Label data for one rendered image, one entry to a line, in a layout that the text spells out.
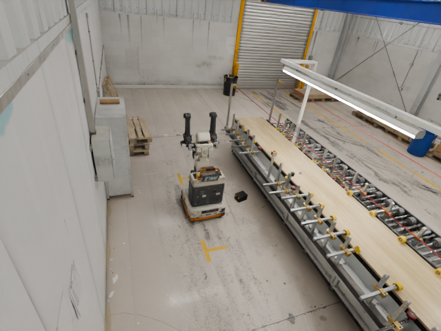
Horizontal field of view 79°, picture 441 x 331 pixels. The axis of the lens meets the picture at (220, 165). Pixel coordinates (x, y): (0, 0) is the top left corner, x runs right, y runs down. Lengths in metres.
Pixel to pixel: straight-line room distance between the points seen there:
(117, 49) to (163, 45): 1.57
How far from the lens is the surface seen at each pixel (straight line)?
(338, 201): 4.26
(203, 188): 4.22
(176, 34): 10.62
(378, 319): 3.43
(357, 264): 3.70
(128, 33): 10.44
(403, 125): 3.11
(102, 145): 3.49
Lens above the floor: 3.22
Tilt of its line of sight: 32 degrees down
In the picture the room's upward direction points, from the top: 7 degrees clockwise
